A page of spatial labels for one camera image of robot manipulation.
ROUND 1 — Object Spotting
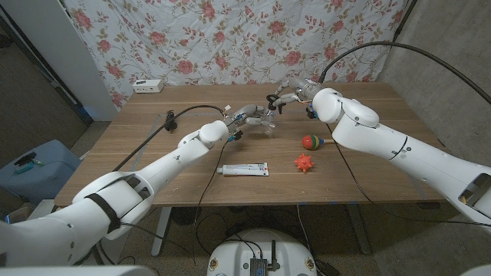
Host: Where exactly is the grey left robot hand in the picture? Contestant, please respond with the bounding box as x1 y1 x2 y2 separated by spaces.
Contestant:
222 103 275 143

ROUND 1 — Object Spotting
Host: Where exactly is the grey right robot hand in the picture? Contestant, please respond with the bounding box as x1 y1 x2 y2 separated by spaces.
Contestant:
268 77 324 119

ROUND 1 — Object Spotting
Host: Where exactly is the clear plastic dispenser bottle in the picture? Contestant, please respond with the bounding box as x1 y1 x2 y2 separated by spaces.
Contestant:
260 110 276 137

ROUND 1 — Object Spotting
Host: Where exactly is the black pump spray head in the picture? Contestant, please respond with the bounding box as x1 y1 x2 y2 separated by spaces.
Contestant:
266 94 287 115

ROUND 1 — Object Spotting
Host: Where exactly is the colourful striped wooden maraca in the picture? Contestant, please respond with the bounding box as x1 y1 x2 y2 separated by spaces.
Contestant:
302 134 335 151

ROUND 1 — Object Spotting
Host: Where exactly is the orange spiky stress ball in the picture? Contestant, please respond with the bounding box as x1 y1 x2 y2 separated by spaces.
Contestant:
294 153 315 173

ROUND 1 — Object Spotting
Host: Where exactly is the white toothpaste tube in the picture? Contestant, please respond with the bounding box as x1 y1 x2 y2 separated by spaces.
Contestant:
216 162 270 177

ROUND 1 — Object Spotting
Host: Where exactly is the black ridged clip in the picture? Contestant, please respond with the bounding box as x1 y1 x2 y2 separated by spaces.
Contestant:
164 110 178 132

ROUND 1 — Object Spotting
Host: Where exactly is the floral backdrop cloth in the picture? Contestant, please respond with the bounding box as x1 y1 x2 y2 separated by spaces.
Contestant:
63 0 410 110

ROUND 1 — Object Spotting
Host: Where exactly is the white power strip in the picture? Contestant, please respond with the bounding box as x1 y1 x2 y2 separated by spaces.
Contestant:
132 78 165 94

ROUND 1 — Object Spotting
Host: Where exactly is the black round floor fan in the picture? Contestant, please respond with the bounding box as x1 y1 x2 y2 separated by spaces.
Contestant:
170 206 203 226

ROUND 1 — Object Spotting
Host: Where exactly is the black backdrop stand pole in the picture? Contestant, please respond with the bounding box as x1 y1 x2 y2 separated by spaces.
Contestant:
389 0 418 38

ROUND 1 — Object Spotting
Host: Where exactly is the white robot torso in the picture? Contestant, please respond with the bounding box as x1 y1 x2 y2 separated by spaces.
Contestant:
206 228 318 276

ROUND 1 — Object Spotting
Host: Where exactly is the black antenna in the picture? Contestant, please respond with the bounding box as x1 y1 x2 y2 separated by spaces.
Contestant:
268 240 280 271

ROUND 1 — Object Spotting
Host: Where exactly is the white table leg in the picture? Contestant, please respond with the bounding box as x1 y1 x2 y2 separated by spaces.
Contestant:
150 206 173 258

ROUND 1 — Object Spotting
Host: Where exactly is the grey table leg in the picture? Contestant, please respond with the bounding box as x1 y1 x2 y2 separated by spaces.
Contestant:
344 203 372 256

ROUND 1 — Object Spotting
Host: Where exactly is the black electronics module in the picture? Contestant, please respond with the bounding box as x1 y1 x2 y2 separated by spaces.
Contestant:
249 257 269 276

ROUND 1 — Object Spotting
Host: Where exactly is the black power adapter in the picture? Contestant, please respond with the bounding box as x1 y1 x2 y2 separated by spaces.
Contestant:
314 259 341 276

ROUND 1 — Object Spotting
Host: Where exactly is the blue plastic storage box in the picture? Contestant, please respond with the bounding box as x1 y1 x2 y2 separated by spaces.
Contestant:
0 139 83 206

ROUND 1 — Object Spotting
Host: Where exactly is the teal pen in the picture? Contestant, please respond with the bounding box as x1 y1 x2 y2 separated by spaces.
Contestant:
15 159 45 176

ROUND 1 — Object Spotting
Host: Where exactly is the thin black left hand cable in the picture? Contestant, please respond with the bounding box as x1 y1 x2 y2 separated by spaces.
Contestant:
193 138 231 265

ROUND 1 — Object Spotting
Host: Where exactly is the thin black hand cable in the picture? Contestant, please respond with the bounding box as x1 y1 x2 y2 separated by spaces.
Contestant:
193 138 231 265
325 121 491 228

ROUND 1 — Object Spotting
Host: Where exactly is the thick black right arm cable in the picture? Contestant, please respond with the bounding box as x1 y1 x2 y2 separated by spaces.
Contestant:
318 41 491 105

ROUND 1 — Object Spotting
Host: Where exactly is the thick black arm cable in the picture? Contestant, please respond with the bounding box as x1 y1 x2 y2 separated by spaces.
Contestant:
318 41 491 105
112 104 231 173

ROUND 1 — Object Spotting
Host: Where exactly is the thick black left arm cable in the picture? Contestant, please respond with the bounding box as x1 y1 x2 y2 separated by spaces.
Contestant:
112 104 231 173

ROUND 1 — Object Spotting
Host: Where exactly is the thin black right hand cable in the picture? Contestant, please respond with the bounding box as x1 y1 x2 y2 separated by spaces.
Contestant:
325 121 491 228

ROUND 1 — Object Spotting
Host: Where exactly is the grey floor cable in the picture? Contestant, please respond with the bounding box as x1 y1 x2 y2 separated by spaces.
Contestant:
296 205 320 265

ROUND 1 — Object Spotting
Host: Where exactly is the black handled tool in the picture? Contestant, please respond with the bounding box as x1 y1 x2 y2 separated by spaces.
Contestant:
14 151 38 167

